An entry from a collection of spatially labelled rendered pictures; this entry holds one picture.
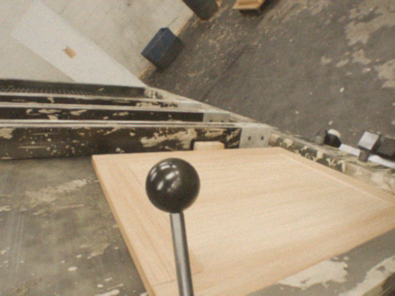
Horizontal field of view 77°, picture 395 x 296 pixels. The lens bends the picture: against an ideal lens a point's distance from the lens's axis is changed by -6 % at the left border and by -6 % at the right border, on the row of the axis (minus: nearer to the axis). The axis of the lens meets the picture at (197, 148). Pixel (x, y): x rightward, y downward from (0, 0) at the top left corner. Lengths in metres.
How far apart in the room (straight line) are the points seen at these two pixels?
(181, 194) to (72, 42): 4.00
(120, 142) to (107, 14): 4.96
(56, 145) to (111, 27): 4.98
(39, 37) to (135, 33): 2.09
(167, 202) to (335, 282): 0.20
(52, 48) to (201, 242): 3.93
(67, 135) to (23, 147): 0.09
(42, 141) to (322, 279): 0.56
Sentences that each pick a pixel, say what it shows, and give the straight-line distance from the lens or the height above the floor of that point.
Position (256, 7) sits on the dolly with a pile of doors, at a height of 0.12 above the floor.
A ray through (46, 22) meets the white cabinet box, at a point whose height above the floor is 1.80.
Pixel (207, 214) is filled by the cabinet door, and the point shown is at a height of 1.26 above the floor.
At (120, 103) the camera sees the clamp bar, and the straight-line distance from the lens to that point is 1.11.
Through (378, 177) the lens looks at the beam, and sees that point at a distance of 0.71.
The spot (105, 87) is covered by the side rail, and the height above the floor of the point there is 1.14.
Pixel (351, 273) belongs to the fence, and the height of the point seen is 1.22.
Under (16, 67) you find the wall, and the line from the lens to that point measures 5.69.
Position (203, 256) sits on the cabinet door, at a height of 1.30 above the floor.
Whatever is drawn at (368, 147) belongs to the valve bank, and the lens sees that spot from 0.92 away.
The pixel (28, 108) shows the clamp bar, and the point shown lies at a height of 1.50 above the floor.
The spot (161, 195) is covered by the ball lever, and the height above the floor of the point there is 1.45.
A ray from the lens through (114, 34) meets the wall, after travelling 5.56.
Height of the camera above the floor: 1.54
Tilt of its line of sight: 35 degrees down
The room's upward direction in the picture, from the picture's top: 53 degrees counter-clockwise
